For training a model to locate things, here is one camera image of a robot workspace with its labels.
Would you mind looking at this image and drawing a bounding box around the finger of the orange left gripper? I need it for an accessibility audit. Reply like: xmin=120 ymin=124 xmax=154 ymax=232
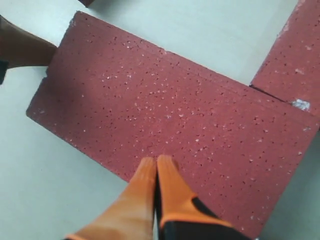
xmin=0 ymin=16 xmax=57 ymax=68

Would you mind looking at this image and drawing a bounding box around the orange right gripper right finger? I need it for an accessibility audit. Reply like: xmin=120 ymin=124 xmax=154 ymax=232
xmin=156 ymin=155 xmax=249 ymax=240

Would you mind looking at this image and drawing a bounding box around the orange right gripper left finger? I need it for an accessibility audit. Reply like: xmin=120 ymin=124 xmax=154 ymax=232
xmin=65 ymin=157 xmax=157 ymax=240

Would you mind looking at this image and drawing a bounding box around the red brick with white chip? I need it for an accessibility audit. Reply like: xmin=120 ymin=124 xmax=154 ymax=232
xmin=251 ymin=0 xmax=320 ymax=116

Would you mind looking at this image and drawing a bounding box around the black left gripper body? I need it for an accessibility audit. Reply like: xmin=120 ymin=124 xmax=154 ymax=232
xmin=0 ymin=60 xmax=8 ymax=85

